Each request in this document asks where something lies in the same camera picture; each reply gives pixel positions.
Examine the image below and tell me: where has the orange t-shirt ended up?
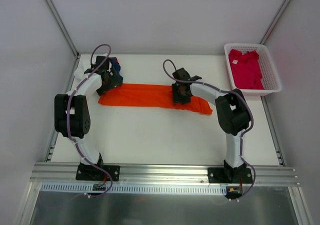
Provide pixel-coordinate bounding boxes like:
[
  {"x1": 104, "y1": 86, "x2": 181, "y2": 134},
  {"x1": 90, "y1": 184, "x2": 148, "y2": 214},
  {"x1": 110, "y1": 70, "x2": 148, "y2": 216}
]
[{"x1": 98, "y1": 83, "x2": 213, "y2": 115}]

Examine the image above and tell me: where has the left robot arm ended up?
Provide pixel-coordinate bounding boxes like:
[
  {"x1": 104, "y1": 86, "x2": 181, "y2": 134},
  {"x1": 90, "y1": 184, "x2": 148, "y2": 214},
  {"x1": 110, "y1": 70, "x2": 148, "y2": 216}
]
[{"x1": 54, "y1": 55, "x2": 123, "y2": 180}]

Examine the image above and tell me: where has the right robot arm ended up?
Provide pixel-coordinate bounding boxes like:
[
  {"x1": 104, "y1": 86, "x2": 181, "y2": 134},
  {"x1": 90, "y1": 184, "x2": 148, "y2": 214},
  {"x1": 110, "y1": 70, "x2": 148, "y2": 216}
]
[{"x1": 171, "y1": 68, "x2": 252, "y2": 184}]

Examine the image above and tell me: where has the blue folded t-shirt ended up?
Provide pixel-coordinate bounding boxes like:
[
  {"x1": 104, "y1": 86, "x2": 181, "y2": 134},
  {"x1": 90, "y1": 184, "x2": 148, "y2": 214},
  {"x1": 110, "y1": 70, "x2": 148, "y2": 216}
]
[{"x1": 110, "y1": 59, "x2": 124, "y2": 83}]

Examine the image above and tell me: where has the white folded t-shirt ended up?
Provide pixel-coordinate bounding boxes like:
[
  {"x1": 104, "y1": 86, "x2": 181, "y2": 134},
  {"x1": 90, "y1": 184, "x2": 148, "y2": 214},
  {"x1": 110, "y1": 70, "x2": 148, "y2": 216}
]
[{"x1": 73, "y1": 59, "x2": 91, "y2": 80}]

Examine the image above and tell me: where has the magenta t-shirt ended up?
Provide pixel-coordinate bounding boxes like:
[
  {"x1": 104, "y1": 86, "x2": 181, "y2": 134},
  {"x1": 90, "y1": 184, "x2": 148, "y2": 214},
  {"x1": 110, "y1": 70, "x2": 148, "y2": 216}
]
[{"x1": 228, "y1": 49, "x2": 265, "y2": 90}]

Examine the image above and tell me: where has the white plastic basket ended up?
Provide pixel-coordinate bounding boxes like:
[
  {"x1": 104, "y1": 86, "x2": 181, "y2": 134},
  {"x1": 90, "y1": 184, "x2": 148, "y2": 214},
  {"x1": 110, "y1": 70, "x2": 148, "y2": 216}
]
[{"x1": 224, "y1": 43, "x2": 282, "y2": 96}]

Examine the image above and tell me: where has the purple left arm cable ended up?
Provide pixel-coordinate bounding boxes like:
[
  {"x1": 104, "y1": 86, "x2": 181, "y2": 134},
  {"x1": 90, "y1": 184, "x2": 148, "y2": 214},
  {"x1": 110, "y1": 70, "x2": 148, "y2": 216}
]
[{"x1": 66, "y1": 43, "x2": 113, "y2": 199}]

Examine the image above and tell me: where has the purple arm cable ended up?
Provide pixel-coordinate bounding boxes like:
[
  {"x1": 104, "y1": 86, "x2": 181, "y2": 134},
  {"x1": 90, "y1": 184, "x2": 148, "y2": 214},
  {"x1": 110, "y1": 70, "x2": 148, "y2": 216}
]
[
  {"x1": 66, "y1": 43, "x2": 113, "y2": 199},
  {"x1": 162, "y1": 59, "x2": 257, "y2": 202}
]

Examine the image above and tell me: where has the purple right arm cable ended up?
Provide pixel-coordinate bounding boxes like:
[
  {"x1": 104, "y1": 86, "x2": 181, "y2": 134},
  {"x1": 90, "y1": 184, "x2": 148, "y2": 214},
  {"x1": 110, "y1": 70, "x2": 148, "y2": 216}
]
[{"x1": 162, "y1": 59, "x2": 257, "y2": 202}]

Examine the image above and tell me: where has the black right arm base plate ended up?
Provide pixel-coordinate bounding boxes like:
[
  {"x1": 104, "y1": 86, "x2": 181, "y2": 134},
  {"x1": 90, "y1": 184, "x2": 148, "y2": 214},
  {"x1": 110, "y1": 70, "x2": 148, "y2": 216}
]
[{"x1": 207, "y1": 167, "x2": 253, "y2": 184}]

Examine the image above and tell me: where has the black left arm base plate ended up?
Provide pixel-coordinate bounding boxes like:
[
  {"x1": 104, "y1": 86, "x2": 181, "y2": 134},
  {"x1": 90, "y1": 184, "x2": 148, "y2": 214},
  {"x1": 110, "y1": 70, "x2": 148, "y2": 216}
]
[{"x1": 75, "y1": 163, "x2": 121, "y2": 182}]

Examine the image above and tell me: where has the white slotted cable duct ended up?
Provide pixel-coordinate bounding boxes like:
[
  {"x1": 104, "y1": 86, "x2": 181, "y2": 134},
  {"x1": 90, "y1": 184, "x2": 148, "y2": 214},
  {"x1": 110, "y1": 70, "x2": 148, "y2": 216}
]
[{"x1": 40, "y1": 182, "x2": 227, "y2": 196}]

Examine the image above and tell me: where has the aluminium mounting rail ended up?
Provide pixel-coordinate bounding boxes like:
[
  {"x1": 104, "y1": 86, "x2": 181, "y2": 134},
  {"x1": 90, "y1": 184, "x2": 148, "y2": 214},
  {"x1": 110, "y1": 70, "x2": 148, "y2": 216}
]
[{"x1": 30, "y1": 162, "x2": 301, "y2": 187}]

